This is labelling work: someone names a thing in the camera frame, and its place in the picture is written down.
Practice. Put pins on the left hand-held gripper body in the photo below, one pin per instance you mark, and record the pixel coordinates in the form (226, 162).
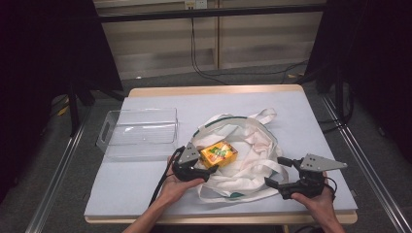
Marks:
(188, 170)

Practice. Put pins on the black stand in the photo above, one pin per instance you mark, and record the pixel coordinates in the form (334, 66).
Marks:
(74, 110)

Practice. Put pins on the white wall power outlet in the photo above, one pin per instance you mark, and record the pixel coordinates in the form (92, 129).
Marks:
(195, 4)

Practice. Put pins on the light blue table mat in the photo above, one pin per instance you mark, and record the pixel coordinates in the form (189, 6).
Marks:
(210, 100)

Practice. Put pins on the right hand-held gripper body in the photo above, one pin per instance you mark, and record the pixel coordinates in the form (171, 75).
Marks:
(309, 184)

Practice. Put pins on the dark curtain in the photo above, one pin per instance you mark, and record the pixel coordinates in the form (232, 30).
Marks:
(372, 48)
(48, 48)

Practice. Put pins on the white tote bag coloured patches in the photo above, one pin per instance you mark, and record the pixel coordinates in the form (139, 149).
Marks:
(252, 168)

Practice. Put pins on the yellow carton box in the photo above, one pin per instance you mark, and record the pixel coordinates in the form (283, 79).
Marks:
(218, 154)

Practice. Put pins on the wooden table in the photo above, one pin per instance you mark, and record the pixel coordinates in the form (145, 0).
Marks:
(210, 88)

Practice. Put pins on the metal floor rail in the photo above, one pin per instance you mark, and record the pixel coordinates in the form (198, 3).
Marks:
(55, 181)
(366, 168)

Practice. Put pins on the person's right hand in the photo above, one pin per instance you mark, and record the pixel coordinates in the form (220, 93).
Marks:
(319, 205)

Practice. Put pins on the person's left hand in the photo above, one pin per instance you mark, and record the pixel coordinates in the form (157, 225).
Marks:
(176, 191)

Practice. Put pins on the black horizontal bar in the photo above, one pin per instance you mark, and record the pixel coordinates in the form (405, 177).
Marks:
(210, 13)

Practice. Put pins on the clear plastic container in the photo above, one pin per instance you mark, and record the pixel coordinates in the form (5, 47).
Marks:
(139, 136)

